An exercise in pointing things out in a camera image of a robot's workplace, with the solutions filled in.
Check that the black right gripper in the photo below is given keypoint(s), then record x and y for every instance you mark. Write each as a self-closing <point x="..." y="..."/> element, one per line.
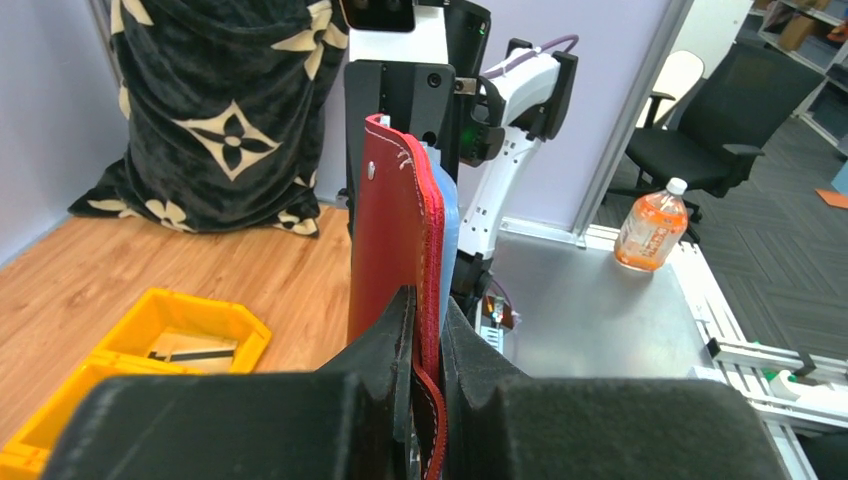
<point x="460" y="116"/>

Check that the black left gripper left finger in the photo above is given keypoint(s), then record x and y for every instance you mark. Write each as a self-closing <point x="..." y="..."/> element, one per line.
<point x="350" y="419"/>

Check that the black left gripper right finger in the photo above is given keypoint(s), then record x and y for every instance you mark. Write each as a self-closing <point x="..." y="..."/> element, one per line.
<point x="505" y="424"/>

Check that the red leather card holder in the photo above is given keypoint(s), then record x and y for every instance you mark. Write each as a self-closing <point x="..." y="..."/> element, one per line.
<point x="398" y="222"/>

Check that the white cards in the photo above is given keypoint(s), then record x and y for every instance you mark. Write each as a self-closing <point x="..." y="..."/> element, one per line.
<point x="448" y="189"/>

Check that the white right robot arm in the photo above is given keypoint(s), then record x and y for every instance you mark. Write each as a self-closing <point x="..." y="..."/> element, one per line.
<point x="536" y="83"/>

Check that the beige striped cards in bin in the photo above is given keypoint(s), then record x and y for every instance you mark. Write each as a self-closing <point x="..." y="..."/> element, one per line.
<point x="174" y="347"/>

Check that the yellow bin with striped cards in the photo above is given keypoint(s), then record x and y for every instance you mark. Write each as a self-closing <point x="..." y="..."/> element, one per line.
<point x="160" y="310"/>

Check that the yellow bin with black holder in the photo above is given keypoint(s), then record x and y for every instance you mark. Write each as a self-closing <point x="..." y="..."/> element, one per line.
<point x="25" y="455"/>

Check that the orange drink bottle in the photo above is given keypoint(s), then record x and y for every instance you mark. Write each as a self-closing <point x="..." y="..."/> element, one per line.
<point x="654" y="225"/>

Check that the black floral blanket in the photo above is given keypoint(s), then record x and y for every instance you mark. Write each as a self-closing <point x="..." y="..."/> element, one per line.
<point x="225" y="104"/>

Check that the black office chair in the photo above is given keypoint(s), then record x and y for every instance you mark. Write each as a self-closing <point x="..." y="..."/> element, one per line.
<point x="724" y="127"/>

